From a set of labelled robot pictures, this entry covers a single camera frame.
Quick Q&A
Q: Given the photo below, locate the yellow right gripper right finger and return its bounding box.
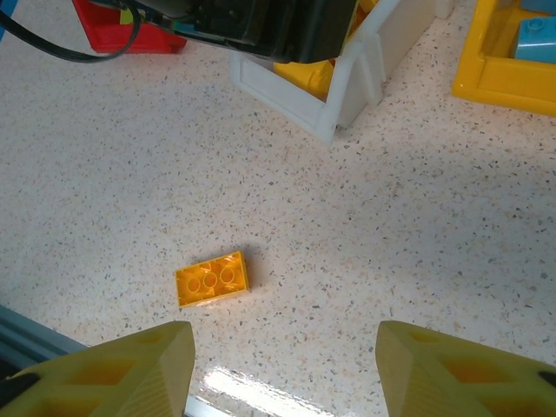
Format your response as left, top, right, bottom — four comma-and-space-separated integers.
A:
374, 320, 556, 417

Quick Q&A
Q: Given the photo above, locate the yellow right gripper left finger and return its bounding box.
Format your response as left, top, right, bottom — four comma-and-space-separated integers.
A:
0, 320, 195, 417

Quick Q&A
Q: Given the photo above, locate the yellow cylinder lego piece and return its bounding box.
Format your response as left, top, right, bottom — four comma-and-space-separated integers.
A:
273, 59, 338, 103

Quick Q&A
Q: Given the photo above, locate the blue sloped lego brick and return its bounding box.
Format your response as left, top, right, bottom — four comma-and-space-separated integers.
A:
512, 17, 556, 64

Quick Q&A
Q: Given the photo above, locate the white plastic bin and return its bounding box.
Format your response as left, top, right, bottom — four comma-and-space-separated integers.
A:
228, 0, 455, 147

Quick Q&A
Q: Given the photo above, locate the red plastic bin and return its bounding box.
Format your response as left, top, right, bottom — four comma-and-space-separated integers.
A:
71, 0, 189, 56

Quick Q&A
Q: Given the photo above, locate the orange lego brick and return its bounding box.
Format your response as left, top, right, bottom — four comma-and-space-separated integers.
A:
175, 250, 252, 309

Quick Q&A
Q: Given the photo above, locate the yellow plastic bin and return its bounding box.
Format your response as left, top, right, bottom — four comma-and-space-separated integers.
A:
451, 0, 556, 119

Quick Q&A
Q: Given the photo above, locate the aluminium table rail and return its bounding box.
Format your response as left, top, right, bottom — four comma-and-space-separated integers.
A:
0, 303, 90, 374

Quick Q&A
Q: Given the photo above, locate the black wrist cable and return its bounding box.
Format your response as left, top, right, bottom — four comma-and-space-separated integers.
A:
0, 0, 145, 65

